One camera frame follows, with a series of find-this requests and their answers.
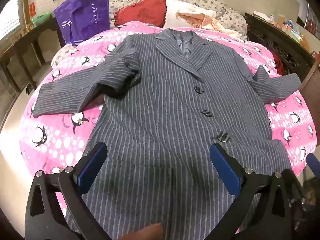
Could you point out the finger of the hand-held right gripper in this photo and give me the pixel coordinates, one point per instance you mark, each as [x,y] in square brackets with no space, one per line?
[313,160]

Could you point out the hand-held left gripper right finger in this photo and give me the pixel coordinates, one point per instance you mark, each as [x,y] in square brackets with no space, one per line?
[225,170]

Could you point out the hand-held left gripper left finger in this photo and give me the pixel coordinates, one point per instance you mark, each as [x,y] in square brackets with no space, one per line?
[93,164]

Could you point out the grey striped coat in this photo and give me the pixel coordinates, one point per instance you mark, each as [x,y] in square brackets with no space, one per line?
[160,120]

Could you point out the person's left hand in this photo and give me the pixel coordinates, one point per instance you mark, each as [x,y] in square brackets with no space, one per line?
[150,233]

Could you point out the pink penguin print blanket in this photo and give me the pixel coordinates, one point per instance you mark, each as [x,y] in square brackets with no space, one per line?
[50,142]

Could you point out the red cloth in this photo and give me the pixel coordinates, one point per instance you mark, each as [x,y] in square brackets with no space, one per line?
[278,62]

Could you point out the dark carved wooden cabinet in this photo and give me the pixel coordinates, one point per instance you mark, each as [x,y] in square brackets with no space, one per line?
[287,45]

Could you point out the pile of boxes and packets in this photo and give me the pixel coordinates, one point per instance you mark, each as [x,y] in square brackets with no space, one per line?
[287,25]

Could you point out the dark wooden table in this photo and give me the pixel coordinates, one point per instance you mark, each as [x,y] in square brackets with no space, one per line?
[15,47]

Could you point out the purple tote bag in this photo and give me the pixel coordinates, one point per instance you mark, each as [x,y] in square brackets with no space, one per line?
[92,17]

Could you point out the peach fringed scarf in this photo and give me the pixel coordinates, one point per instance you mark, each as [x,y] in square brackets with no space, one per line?
[207,21]

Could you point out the green plastic basket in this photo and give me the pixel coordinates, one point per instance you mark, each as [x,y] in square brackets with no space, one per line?
[41,18]

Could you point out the red ruffled pillow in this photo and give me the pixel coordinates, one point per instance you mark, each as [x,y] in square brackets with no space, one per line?
[142,11]

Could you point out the grey floral bedding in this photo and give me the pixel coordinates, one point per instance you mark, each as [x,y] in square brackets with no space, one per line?
[225,7]

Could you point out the white pillow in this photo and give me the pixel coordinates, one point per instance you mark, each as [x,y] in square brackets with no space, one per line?
[172,12]

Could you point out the latticed window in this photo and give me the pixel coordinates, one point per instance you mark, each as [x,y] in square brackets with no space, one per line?
[10,15]

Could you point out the red wall sticker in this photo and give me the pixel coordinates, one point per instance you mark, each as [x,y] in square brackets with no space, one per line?
[32,9]

